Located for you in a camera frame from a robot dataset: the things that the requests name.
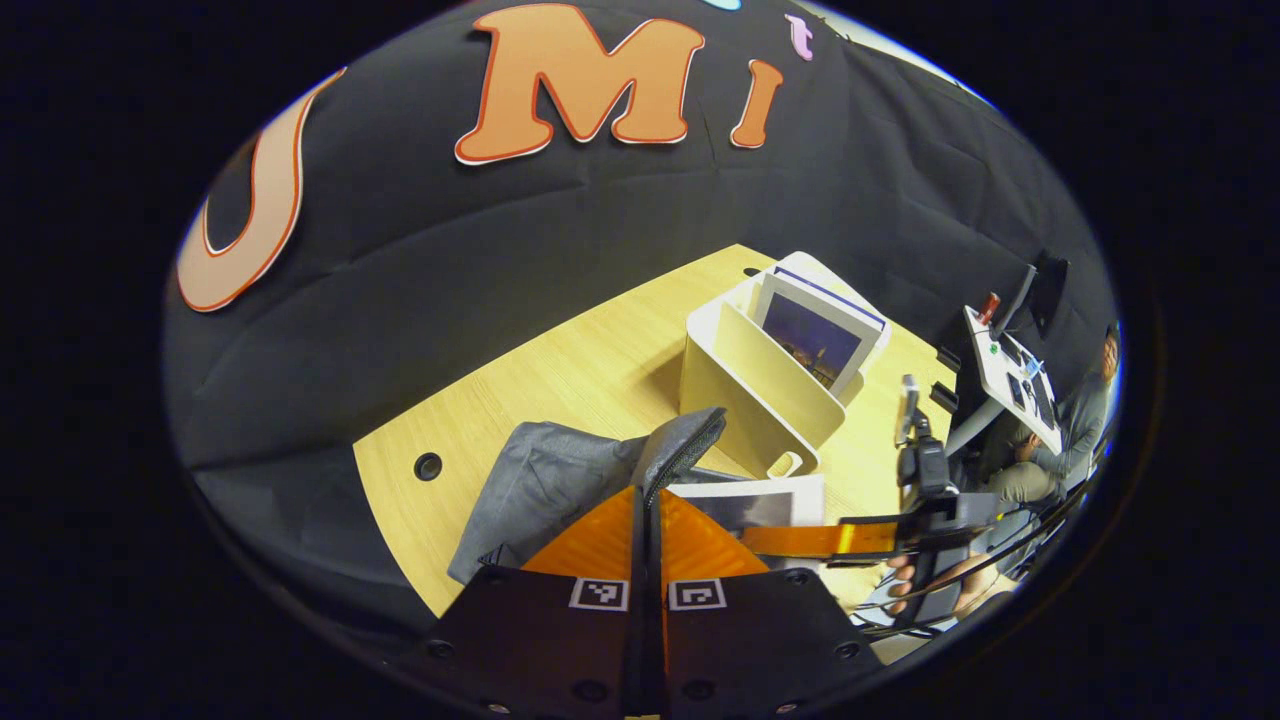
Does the grey schoolbag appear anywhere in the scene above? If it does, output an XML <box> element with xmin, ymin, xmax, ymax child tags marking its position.
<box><xmin>447</xmin><ymin>405</ymin><xmax>746</xmax><ymax>586</ymax></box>

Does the black monitor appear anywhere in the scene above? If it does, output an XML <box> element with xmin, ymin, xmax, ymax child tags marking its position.
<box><xmin>1000</xmin><ymin>250</ymin><xmax>1071</xmax><ymax>341</ymax></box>

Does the white side desk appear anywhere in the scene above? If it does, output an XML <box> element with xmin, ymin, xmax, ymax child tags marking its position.
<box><xmin>945</xmin><ymin>305</ymin><xmax>1063</xmax><ymax>456</ymax></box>

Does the white bookshelf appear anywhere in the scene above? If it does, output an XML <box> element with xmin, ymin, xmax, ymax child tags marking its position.
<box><xmin>680</xmin><ymin>250</ymin><xmax>893</xmax><ymax>479</ymax></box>

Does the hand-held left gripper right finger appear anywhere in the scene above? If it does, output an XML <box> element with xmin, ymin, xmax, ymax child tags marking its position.
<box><xmin>645</xmin><ymin>488</ymin><xmax>886</xmax><ymax>717</ymax></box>

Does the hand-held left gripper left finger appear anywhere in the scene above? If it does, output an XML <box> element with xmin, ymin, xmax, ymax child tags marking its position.
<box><xmin>400</xmin><ymin>485</ymin><xmax>646</xmax><ymax>717</ymax></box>

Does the blue cover book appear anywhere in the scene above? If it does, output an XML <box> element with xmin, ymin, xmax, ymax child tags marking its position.
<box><xmin>752</xmin><ymin>265</ymin><xmax>889</xmax><ymax>396</ymax></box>

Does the grey photo cover book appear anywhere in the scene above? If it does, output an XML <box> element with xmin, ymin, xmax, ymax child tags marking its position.
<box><xmin>668</xmin><ymin>475</ymin><xmax>827</xmax><ymax>576</ymax></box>

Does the black keyboard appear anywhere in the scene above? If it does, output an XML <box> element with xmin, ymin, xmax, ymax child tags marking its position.
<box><xmin>1026</xmin><ymin>366</ymin><xmax>1058</xmax><ymax>427</ymax></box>

